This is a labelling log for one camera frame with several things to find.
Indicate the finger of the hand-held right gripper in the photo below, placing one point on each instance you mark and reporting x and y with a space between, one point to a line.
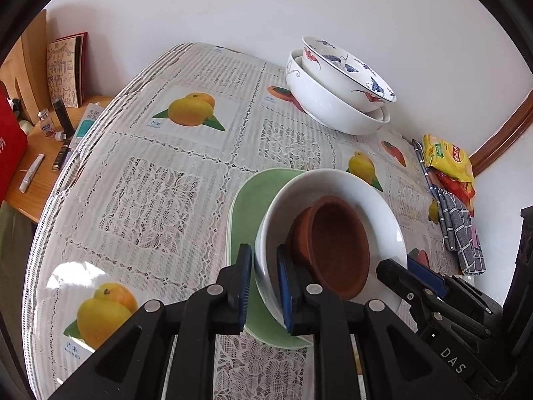
395 277
424 273

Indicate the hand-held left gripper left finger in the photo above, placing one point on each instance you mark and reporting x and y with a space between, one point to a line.
245 296

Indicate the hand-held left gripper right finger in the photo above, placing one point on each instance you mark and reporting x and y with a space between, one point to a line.
286 296

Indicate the brown bowl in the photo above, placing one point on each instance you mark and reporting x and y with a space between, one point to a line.
337 250

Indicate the green plate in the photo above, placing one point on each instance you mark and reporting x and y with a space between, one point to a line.
245 216

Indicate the grey checked cloth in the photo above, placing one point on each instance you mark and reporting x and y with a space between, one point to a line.
462 233

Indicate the red snack packet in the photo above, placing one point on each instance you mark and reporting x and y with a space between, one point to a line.
458 187

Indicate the yellow snack packet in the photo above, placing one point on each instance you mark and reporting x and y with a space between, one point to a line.
445 154

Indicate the white bowl with red pattern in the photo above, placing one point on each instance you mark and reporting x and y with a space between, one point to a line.
383 115

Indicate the large plain white bowl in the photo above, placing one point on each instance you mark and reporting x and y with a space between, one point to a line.
324 100

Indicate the white bowl with blue cranes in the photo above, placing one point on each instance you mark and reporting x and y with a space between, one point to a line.
345 64

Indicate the black pen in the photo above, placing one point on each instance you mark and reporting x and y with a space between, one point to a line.
61 154

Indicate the white and teal tube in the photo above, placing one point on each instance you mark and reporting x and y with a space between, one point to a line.
87 123

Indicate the green cloth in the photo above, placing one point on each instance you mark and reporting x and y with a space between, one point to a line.
14 250

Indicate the wooden side table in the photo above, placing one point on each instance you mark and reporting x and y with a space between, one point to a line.
37 183

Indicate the white comb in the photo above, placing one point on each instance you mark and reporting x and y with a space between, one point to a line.
31 173

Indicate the black cylinder bottle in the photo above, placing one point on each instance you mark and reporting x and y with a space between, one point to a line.
62 116

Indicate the small glass bottle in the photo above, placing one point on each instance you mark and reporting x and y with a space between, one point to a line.
46 123

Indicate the red bag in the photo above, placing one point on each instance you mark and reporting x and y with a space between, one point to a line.
10 146

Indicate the red book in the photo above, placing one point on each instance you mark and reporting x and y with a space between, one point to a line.
84 62

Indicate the kraft doodle book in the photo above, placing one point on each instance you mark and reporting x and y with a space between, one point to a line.
64 71

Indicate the wooden board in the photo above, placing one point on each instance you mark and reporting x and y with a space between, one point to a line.
29 62

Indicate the brown wooden door frame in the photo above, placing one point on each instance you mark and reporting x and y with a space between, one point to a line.
508 133

